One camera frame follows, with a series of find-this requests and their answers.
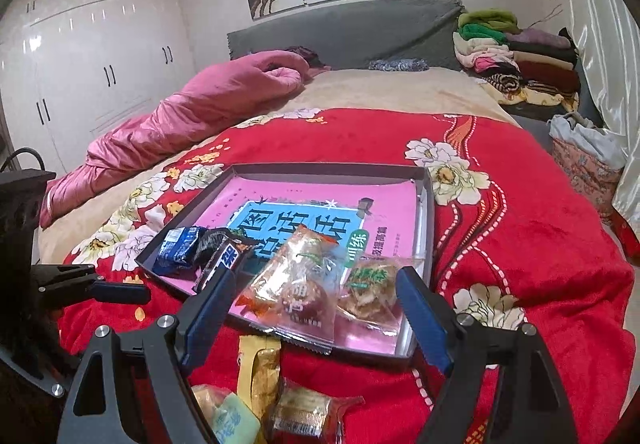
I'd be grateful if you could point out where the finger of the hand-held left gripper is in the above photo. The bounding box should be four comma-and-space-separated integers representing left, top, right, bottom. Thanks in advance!
32, 264, 152, 307

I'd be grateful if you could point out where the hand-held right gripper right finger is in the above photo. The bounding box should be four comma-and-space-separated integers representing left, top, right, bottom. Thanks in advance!
395, 265, 581, 444

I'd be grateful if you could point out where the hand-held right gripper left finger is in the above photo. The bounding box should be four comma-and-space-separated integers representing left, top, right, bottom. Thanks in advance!
55, 266, 238, 444

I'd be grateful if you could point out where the black snack bar packet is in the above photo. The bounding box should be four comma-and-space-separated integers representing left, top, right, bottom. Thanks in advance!
192, 229, 261, 295

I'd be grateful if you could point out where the clear cake packet orange end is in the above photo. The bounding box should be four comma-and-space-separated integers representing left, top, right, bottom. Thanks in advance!
235, 224, 341, 320

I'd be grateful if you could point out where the clear packet with red ball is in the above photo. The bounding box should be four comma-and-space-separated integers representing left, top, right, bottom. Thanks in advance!
250, 269, 337, 356

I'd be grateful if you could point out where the shallow grey box tray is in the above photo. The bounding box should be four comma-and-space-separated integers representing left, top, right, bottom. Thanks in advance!
135, 163, 435, 372

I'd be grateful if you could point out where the clear pastry packet green label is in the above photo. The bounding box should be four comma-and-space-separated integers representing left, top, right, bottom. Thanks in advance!
336, 256, 403, 337

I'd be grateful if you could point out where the blue snack packet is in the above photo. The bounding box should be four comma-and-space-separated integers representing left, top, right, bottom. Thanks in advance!
151, 226, 208, 277

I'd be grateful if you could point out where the golden yellow snack packet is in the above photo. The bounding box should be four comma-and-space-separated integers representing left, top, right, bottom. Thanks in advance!
236, 334, 282, 425

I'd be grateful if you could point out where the light green snack packet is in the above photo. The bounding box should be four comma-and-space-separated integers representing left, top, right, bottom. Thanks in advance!
192, 384, 263, 444

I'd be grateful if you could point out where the small clear cake packet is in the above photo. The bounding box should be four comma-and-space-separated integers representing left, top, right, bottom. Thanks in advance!
265, 379, 366, 442

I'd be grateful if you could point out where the red floral blanket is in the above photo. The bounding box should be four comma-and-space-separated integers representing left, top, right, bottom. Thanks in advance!
55, 108, 636, 444

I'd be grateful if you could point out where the pink book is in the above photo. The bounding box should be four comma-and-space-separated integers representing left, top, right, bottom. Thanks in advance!
197, 179, 426, 355

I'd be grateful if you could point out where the pink quilt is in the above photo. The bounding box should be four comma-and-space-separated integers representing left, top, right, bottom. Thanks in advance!
39, 50, 313, 230

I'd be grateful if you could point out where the white wardrobe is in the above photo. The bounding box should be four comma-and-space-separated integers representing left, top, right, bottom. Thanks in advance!
0, 0, 196, 175

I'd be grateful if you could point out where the pink floral bag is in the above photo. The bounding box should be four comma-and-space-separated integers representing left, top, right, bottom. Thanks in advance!
550, 136, 623, 220

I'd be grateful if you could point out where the beige bed sheet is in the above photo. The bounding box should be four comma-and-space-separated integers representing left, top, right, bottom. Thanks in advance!
37, 68, 521, 265

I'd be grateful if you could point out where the light blue cloth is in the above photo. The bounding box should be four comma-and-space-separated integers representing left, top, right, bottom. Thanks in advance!
547, 113, 626, 170

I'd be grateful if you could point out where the grey patterned pillow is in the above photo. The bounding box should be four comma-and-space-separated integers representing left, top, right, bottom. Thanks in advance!
369, 58, 430, 73

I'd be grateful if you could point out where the stack of folded clothes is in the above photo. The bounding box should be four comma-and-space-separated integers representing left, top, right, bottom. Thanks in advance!
452, 9, 583, 107

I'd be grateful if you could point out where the dark cloth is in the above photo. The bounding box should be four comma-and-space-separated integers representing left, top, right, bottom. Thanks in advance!
285, 46, 332, 75

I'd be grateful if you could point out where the grey headboard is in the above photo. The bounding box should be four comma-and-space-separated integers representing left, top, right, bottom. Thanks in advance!
226, 0, 463, 72

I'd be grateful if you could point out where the white satin curtain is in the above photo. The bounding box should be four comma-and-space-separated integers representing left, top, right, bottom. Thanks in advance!
547, 0, 640, 225

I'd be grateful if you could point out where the black cable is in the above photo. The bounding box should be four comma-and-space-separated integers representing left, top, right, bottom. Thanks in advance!
0, 148, 43, 175

